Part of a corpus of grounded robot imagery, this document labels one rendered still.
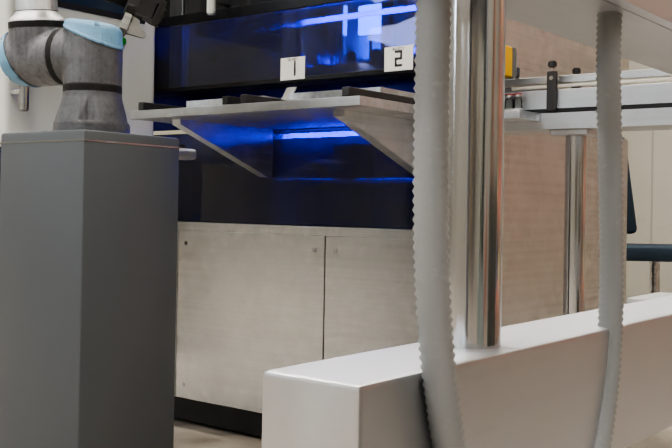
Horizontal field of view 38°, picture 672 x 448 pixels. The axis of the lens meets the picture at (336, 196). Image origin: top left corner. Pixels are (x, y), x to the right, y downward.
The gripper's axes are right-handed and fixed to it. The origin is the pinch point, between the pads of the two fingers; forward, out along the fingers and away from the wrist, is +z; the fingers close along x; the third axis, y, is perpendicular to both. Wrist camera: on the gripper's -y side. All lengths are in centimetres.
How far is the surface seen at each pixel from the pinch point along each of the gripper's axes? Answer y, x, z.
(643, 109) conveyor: 107, -25, 20
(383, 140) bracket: 61, 5, 5
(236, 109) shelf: 29.5, 12.4, -2.2
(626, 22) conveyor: 42, -24, 123
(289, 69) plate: 45, 1, -45
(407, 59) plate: 65, -14, -17
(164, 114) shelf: 17.0, 22.2, -19.5
